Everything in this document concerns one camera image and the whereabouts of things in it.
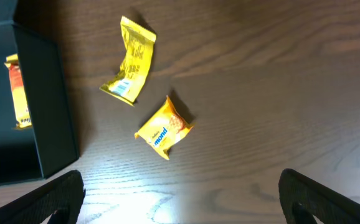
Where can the dark green open box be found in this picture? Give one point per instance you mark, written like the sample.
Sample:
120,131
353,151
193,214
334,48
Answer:
36,132

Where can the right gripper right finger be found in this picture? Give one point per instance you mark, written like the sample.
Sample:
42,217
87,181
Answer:
304,200

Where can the orange yellow biscuit packet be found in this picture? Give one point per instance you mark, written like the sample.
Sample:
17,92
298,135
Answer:
164,129

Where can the yellow orange snack packet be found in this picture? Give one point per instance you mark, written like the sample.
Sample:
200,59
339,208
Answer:
22,114

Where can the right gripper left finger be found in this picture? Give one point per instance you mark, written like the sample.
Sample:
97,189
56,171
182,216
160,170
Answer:
58,201

